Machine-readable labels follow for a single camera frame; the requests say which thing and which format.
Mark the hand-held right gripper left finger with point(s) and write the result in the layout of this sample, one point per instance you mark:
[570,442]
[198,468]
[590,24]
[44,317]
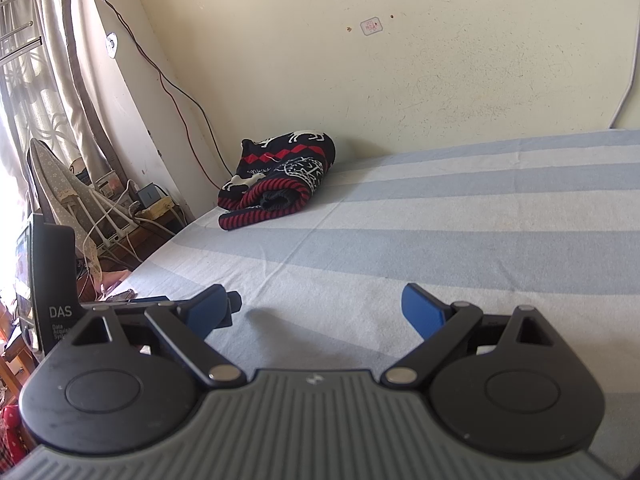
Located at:
[205,312]

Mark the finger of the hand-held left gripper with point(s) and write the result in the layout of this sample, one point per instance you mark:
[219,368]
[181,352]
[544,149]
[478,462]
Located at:
[145,300]
[234,305]

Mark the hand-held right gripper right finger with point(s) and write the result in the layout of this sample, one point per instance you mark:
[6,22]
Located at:
[422,312]

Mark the navy red patterned sweater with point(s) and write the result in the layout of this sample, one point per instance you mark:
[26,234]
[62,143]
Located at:
[280,180]

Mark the beige extension socket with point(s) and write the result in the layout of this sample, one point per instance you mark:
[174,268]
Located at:
[157,208]

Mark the grey ironing board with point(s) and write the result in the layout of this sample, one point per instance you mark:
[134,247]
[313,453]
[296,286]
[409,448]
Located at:
[52,185]

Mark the blue striped bed sheet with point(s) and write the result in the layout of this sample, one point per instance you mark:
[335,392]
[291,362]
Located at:
[450,220]

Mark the black adapter box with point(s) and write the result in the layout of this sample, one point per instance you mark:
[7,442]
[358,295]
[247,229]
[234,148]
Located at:
[149,195]

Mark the red dotted cloth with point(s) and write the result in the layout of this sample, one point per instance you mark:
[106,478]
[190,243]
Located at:
[11,435]

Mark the beige patterned curtain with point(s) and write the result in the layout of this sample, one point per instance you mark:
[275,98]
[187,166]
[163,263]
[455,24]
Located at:
[65,60]

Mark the round white wall fitting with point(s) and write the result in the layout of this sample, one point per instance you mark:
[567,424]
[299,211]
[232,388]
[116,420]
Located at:
[111,43]

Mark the small wall sticker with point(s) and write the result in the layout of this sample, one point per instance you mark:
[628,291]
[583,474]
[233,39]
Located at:
[371,26]

